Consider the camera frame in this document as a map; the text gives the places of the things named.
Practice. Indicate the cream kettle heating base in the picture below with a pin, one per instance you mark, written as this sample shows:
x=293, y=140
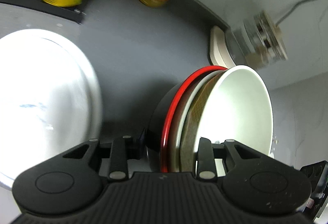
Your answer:
x=217, y=47

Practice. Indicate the large white bowl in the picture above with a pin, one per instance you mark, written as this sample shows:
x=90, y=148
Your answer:
x=235, y=111

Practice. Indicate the black bowl with red rim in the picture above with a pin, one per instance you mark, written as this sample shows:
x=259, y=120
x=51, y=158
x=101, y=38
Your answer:
x=156, y=124

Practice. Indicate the black tray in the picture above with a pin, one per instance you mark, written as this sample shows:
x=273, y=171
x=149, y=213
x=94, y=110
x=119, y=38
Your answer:
x=51, y=10

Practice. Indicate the oval white printed plate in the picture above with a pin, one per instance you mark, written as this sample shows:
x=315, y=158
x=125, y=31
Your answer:
x=96, y=101

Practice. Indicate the olive patterned bowl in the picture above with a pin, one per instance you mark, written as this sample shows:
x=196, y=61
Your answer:
x=192, y=126

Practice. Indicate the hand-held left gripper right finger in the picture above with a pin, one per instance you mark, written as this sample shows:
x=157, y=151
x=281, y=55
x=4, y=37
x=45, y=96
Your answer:
x=205, y=147

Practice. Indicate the glass kettle with cream lid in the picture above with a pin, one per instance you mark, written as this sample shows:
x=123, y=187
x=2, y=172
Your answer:
x=258, y=39

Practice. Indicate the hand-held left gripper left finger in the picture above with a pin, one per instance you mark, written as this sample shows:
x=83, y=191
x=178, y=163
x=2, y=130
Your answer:
x=140, y=140

